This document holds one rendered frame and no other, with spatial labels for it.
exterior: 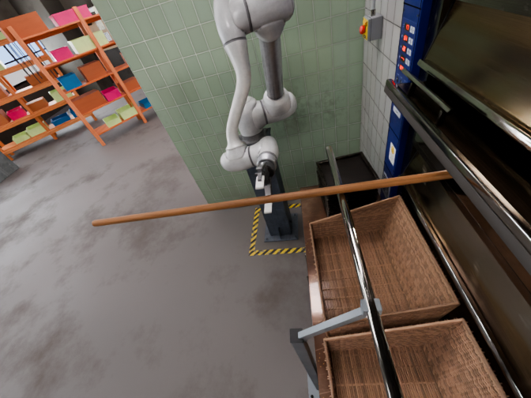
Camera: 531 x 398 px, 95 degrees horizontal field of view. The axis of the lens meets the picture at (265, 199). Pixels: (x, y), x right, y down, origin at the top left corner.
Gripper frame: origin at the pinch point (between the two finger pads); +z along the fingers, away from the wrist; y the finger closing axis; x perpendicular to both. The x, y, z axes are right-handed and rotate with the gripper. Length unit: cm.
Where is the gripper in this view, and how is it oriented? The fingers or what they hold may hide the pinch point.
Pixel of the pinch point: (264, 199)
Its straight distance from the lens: 94.0
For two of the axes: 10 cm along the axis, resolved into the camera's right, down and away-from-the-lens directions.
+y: 2.3, 7.0, 6.8
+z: -0.5, 7.1, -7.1
